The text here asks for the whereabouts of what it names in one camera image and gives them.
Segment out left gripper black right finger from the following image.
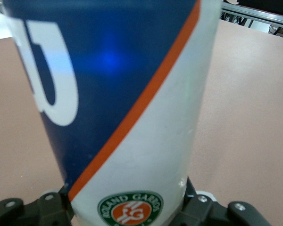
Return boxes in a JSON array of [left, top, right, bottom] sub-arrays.
[[176, 176, 269, 226]]

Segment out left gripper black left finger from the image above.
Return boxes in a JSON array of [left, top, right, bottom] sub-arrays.
[[0, 185, 74, 226]]

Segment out silver aluminium frame rail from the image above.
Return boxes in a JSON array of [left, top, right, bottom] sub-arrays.
[[220, 0, 283, 40]]

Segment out brown table mat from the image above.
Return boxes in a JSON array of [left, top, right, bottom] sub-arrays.
[[0, 20, 283, 226]]

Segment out blue white tennis ball can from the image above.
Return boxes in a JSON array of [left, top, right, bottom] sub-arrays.
[[2, 0, 221, 226]]

